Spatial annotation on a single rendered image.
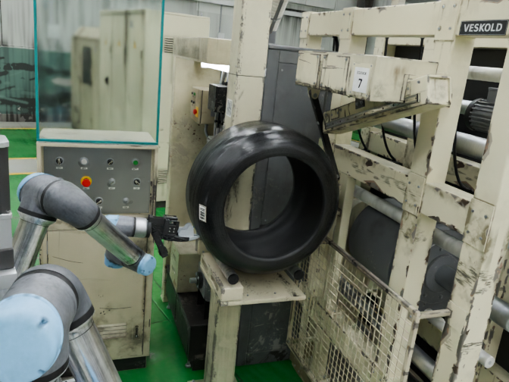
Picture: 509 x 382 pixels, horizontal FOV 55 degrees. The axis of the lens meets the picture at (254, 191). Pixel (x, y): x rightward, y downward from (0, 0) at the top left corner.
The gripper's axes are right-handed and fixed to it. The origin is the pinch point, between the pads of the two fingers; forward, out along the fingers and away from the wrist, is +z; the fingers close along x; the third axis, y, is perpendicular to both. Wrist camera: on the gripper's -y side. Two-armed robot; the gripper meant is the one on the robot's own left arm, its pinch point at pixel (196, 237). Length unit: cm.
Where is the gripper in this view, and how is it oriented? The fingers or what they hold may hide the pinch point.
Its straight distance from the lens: 193.8
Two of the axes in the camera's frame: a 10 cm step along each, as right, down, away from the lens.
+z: 9.2, 1.2, 3.7
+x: -3.2, -2.8, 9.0
